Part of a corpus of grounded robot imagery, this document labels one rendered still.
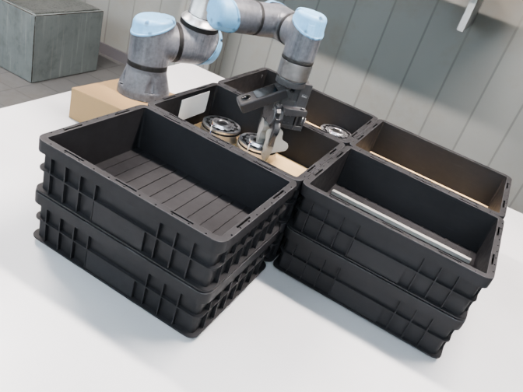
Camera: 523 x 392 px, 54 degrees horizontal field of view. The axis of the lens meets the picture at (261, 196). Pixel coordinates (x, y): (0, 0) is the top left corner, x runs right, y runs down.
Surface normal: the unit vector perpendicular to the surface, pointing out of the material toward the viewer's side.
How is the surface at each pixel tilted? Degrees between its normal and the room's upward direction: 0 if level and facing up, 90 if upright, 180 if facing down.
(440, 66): 90
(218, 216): 0
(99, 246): 90
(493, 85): 90
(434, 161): 90
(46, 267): 0
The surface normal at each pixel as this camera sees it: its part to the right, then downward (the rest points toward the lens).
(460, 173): -0.46, 0.34
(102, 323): 0.28, -0.82
